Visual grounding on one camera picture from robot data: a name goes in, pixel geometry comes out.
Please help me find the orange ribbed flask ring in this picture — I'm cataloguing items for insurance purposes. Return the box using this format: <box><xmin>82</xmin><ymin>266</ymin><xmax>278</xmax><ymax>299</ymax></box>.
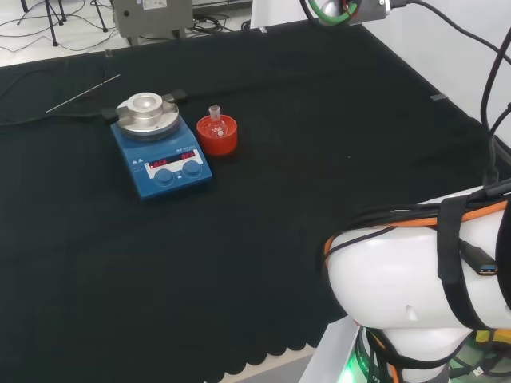
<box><xmin>196</xmin><ymin>113</ymin><xmax>240</xmax><ymax>157</ymax></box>

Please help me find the clear round-bottom glass flask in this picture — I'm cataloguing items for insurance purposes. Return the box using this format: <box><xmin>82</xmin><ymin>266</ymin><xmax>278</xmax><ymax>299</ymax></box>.
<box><xmin>208</xmin><ymin>105</ymin><xmax>228</xmax><ymax>139</ymax></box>

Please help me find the black bench cloth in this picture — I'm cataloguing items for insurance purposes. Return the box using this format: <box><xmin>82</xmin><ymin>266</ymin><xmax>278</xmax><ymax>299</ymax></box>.
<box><xmin>0</xmin><ymin>22</ymin><xmax>511</xmax><ymax>382</ymax></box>

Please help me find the grey metal cabinet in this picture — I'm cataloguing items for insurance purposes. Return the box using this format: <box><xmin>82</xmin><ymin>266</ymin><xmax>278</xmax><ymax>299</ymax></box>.
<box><xmin>110</xmin><ymin>0</ymin><xmax>197</xmax><ymax>40</ymax></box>

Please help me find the black heater power cable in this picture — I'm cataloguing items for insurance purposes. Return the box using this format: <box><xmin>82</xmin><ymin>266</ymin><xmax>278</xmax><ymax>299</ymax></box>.
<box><xmin>0</xmin><ymin>107</ymin><xmax>106</xmax><ymax>128</ymax></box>

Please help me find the black tripod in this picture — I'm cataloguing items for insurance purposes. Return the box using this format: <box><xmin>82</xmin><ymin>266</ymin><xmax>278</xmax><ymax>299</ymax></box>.
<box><xmin>19</xmin><ymin>0</ymin><xmax>69</xmax><ymax>48</ymax></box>

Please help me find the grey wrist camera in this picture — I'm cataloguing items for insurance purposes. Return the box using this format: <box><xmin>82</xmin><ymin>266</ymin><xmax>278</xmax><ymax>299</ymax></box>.
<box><xmin>350</xmin><ymin>0</ymin><xmax>391</xmax><ymax>26</ymax></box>

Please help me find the thin glass rod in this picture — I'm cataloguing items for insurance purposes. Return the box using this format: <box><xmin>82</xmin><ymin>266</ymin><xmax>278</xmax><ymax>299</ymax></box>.
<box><xmin>45</xmin><ymin>73</ymin><xmax>122</xmax><ymax>114</ymax></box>

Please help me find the green cable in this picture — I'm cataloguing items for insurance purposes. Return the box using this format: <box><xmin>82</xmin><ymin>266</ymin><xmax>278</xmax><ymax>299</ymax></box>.
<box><xmin>307</xmin><ymin>0</ymin><xmax>361</xmax><ymax>26</ymax></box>

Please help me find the heater with blue base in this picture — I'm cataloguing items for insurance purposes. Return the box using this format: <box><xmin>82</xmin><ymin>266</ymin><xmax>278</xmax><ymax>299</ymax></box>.
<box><xmin>101</xmin><ymin>89</ymin><xmax>214</xmax><ymax>203</ymax></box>

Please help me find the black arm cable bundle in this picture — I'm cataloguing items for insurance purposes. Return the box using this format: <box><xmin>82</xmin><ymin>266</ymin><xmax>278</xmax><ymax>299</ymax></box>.
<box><xmin>398</xmin><ymin>0</ymin><xmax>511</xmax><ymax>193</ymax></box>

